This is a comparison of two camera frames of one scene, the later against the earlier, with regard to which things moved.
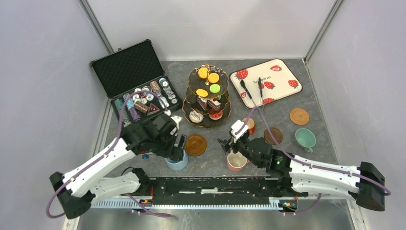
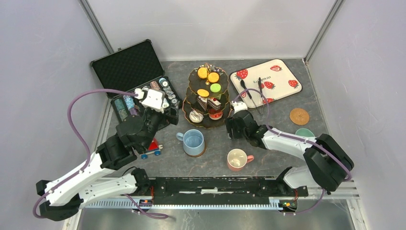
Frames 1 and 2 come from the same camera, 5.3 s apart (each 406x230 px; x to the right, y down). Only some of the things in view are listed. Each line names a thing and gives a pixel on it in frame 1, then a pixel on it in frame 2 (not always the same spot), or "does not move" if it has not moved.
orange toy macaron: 213,77 does not move
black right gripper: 226,144 to 231,123
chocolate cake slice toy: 203,101 does not move
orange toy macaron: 202,72 does not move
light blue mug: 177,165 to 193,141
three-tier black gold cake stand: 206,104 does not move
